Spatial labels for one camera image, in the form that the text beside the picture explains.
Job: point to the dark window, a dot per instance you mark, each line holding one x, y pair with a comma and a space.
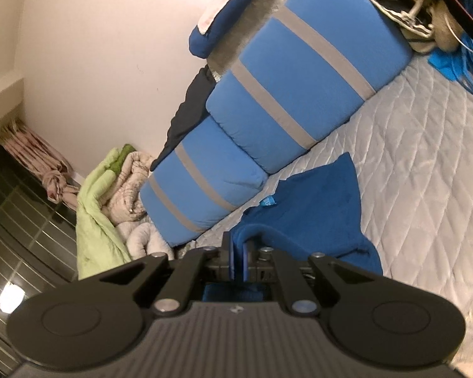
19, 244

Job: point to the blue pillow with grey stripes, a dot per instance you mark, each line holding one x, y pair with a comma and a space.
205, 181
311, 67

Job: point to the light green blanket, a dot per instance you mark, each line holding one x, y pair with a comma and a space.
94, 220

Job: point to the light blue cloth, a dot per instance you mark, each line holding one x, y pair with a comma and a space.
445, 65

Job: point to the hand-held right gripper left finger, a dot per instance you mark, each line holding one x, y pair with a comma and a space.
229, 256

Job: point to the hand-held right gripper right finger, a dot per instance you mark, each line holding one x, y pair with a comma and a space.
246, 262

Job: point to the pink tied curtain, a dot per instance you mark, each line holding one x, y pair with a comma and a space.
35, 153

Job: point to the dark navy garment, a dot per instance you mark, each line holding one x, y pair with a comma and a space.
189, 122

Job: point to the white quilted comforter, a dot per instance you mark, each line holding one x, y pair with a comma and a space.
142, 240

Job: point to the pink white cloth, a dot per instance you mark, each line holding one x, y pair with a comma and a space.
224, 0

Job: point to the grey fuzzy blanket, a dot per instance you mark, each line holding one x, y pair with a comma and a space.
256, 19

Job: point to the beige fuzzy blanket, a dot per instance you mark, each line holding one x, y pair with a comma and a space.
132, 185

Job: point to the navy blue blanket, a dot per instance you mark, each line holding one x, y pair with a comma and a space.
236, 15

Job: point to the grey quilted bedspread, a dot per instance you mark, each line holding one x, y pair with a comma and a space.
418, 165

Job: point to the blue sweatshirt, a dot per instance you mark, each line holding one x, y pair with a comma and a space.
319, 208

